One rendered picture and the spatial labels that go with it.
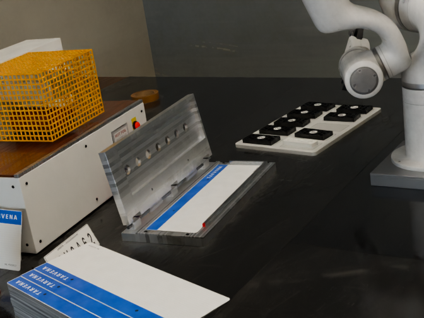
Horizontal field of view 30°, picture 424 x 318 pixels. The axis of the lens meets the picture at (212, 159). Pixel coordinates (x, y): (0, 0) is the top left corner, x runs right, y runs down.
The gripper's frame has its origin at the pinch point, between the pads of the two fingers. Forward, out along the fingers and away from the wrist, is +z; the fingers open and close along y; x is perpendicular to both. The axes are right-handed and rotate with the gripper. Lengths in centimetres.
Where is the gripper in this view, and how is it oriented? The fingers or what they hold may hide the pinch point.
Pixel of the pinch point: (349, 51)
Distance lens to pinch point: 204.6
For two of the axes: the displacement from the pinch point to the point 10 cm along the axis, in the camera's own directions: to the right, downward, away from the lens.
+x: -9.8, -2.1, -0.1
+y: 2.0, -9.2, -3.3
